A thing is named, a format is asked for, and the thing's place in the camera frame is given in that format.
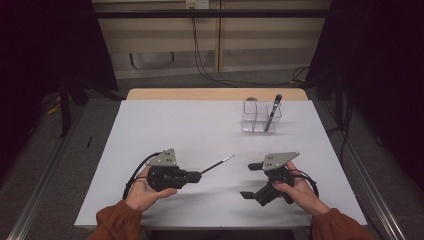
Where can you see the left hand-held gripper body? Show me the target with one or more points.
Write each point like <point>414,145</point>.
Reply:
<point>166,178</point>

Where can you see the black horizontal frame bar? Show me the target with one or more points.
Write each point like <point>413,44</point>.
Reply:
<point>233,13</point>

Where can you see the black curtain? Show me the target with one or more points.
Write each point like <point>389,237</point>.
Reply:
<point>33,50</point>
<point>383,66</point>

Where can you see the clear acrylic organizer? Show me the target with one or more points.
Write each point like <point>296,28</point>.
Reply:
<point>253,120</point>

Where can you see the person's left hand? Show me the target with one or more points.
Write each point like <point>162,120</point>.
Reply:
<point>143,196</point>

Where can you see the small black stick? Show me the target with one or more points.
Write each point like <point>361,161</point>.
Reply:
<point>89,142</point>

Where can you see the person's right hand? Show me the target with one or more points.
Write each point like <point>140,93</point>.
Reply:
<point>305,196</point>

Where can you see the aluminium floor rail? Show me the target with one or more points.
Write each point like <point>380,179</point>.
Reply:
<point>36,196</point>
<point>384,213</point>

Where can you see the wooden table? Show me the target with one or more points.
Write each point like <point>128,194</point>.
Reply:
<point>200,94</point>

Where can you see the black makeup brush silver ferrule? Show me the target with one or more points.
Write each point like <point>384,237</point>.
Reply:
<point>274,111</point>

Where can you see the thin black makeup brush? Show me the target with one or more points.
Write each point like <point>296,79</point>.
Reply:
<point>216,164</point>

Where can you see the white wall outlet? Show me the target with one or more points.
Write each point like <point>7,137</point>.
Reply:
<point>197,3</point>

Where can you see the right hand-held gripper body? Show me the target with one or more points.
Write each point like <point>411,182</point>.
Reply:
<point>276,176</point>

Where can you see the white table mat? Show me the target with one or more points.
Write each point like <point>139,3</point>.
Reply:
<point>200,133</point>

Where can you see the black metal stand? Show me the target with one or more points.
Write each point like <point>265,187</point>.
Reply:
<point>65,110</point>

